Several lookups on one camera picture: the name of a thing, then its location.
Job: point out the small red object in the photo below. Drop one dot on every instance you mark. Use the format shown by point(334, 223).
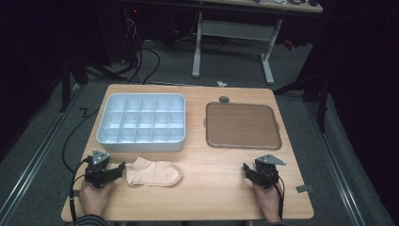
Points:
point(289, 44)

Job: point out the grey tape strip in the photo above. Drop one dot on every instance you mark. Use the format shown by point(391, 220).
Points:
point(304, 188)

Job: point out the white plastic compartment box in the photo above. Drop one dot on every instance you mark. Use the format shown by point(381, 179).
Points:
point(141, 146)

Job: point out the brown rectangular tray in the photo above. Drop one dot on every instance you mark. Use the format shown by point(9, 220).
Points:
point(241, 125)

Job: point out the desk with white metal legs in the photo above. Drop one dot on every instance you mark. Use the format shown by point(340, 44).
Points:
point(235, 29)

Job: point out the black metal stand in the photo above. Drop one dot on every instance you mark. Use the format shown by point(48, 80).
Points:
point(321, 103)
point(66, 84)

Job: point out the grey round table grommet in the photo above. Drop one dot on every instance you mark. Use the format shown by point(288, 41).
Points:
point(224, 99)

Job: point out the person's left hand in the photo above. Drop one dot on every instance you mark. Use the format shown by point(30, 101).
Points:
point(94, 201)

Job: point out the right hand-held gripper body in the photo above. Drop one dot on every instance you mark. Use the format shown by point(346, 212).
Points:
point(266, 174)

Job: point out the metal floor rail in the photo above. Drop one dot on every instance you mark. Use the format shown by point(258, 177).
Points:
point(34, 157)
point(338, 169)

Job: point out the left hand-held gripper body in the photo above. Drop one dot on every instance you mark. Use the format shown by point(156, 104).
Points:
point(95, 174)

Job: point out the white paper scrap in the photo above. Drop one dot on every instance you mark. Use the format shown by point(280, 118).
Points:
point(222, 83)

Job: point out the person's right hand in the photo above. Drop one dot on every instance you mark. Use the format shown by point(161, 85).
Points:
point(269, 201)

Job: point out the beige sock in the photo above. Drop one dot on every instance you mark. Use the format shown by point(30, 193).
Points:
point(153, 172)

